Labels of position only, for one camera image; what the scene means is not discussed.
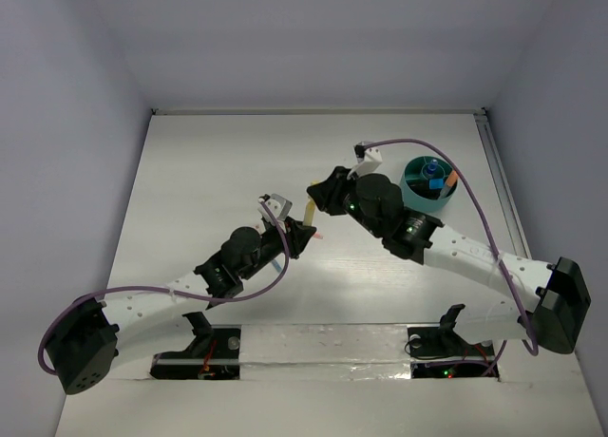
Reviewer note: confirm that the blue black highlighter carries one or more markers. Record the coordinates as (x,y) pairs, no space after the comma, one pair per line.
(435,184)

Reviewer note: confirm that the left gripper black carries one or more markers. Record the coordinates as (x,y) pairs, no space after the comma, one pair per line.
(294,235)

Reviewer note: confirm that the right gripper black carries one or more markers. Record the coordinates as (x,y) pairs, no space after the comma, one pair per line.
(328,193)

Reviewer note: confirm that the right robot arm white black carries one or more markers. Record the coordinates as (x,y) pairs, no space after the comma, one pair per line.
(547,302)

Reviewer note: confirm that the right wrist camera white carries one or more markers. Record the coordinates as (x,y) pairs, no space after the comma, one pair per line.
(368,160)

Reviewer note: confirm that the yellow translucent marker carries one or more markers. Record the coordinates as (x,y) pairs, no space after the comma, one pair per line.
(308,218)

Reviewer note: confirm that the grey marker orange tip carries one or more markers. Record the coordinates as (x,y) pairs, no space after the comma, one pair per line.
(445,191)

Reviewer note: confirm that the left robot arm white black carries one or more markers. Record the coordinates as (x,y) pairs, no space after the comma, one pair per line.
(99,332)

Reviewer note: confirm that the orange marker cap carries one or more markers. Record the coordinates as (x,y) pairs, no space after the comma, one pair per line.
(453,176)

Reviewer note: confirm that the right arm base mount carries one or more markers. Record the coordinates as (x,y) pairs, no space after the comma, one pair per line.
(438,352)

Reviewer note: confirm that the teal round pen holder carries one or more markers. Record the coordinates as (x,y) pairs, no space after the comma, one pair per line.
(414,186)

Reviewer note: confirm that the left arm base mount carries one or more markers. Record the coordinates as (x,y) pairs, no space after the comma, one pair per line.
(212,354)

